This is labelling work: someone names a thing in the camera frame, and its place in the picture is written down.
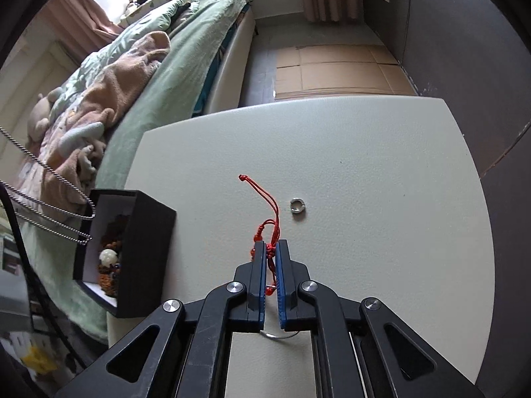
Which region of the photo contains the pink fleece blanket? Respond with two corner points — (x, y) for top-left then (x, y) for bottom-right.
(21, 31), (172, 233)

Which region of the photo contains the thin silver wire hoop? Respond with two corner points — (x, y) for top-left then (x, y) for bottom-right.
(261, 328), (300, 341)

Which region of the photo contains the black jewelry box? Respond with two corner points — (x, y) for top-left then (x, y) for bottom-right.
(72, 189), (177, 319)

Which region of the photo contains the black braided cable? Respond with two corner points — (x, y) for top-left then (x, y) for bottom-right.
(0, 184), (86, 371)

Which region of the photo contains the flattened cardboard sheet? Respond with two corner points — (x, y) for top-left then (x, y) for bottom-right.
(273, 43), (416, 101)

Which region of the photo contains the silver chain necklace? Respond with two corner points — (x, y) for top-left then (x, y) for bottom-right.
(0, 126), (97, 246)

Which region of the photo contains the red string bracelet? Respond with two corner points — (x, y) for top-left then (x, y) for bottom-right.
(238, 174), (281, 298)

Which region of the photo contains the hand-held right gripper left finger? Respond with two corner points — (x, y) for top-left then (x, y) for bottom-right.
(54, 240), (267, 398)

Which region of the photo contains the beige plush toy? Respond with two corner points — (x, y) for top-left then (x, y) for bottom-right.
(27, 87), (68, 142)

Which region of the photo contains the pile of colourful bead bracelets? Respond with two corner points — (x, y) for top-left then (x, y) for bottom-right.
(96, 215), (126, 298)

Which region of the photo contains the bed with green sheet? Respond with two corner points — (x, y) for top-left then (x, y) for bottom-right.
(0, 0), (257, 343)

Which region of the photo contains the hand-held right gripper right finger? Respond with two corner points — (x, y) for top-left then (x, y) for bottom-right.
(277, 239), (486, 398)

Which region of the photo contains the white square table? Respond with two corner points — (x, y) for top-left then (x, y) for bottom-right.
(107, 96), (497, 398)

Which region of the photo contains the grey panelled wardrobe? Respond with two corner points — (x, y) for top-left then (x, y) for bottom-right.
(364, 0), (531, 386)

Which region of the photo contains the light green quilt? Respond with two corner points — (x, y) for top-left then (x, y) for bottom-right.
(62, 0), (200, 92)

